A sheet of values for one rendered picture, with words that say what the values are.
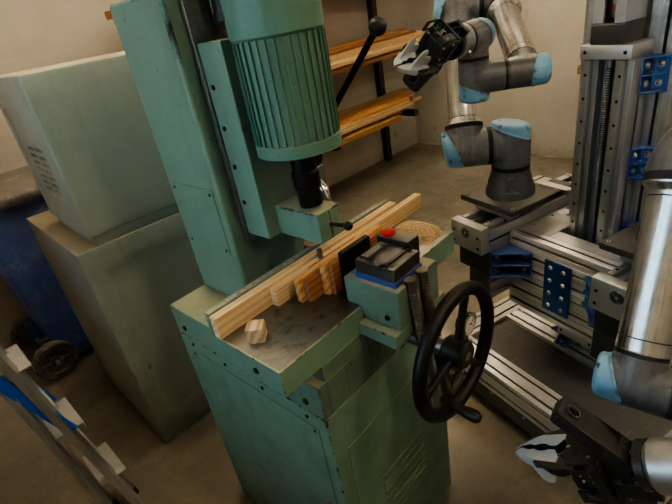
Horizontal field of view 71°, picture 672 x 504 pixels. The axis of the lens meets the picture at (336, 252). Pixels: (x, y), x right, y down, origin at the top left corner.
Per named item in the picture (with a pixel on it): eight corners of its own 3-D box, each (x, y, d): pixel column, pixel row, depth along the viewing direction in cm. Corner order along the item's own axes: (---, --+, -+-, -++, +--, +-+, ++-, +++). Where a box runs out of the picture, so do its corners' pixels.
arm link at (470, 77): (506, 100, 117) (506, 53, 112) (460, 106, 119) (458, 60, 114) (500, 94, 124) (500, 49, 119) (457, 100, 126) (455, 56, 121)
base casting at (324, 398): (324, 423, 95) (316, 390, 90) (177, 331, 132) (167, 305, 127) (440, 308, 122) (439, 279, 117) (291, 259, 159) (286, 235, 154)
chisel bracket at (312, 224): (324, 251, 101) (317, 215, 97) (281, 238, 110) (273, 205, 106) (346, 236, 105) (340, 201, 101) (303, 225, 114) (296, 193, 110)
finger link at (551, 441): (529, 472, 83) (580, 476, 76) (512, 446, 83) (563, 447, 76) (534, 458, 85) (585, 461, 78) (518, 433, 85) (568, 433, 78)
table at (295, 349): (323, 423, 78) (316, 397, 75) (218, 357, 98) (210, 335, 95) (490, 258, 115) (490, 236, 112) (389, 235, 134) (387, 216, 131)
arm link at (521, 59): (513, 7, 148) (549, 97, 118) (477, 13, 150) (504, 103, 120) (517, -32, 139) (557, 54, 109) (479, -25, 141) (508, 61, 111)
